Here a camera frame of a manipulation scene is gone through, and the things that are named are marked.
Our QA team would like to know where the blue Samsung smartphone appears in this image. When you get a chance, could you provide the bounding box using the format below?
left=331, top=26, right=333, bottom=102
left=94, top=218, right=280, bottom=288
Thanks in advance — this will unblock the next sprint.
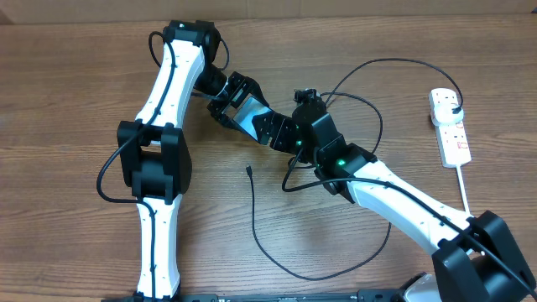
left=232, top=96, right=271, bottom=141

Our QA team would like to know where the black USB charging cable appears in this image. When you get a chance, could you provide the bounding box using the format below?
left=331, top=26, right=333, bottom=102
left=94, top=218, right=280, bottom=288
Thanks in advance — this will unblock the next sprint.
left=245, top=57, right=464, bottom=282

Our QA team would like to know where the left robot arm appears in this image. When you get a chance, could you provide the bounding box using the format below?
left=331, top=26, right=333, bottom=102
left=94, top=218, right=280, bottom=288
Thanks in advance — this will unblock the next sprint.
left=117, top=21, right=271, bottom=301

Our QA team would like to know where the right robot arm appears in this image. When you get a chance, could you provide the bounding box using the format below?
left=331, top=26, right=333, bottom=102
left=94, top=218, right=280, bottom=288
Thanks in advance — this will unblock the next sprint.
left=245, top=97, right=536, bottom=301

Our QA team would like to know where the white charger plug adapter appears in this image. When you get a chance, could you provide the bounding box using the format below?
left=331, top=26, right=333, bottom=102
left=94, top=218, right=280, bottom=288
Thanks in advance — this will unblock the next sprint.
left=430, top=103, right=464, bottom=127

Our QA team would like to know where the white power strip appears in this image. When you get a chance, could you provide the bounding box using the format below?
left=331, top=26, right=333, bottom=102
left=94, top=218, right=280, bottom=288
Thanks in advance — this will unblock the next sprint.
left=429, top=88, right=472, bottom=168

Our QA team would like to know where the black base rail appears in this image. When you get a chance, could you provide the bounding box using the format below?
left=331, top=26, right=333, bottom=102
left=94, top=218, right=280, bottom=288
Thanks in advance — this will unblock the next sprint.
left=104, top=289, right=404, bottom=302

